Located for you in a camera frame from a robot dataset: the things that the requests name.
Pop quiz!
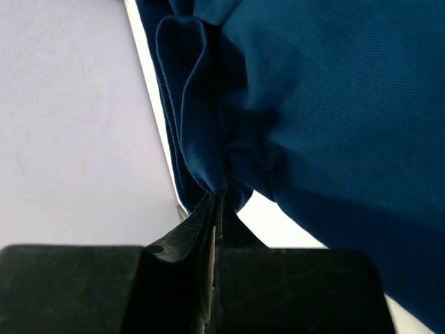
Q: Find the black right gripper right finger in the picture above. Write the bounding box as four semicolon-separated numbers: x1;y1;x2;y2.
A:
213;195;395;334

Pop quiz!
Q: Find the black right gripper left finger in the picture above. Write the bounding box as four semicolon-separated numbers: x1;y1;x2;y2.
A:
1;194;215;333

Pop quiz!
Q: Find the dark blue t shirt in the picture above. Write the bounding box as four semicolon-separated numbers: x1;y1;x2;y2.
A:
137;1;444;333

